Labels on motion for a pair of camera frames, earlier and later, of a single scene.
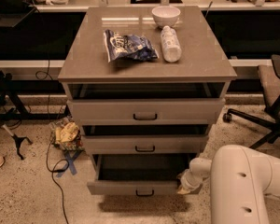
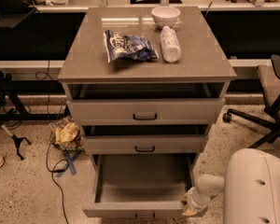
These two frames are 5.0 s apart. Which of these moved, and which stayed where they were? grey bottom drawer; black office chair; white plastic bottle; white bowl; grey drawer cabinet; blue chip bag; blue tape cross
Moved: grey bottom drawer
Stayed: blue chip bag; black office chair; blue tape cross; grey drawer cabinet; white plastic bottle; white bowl
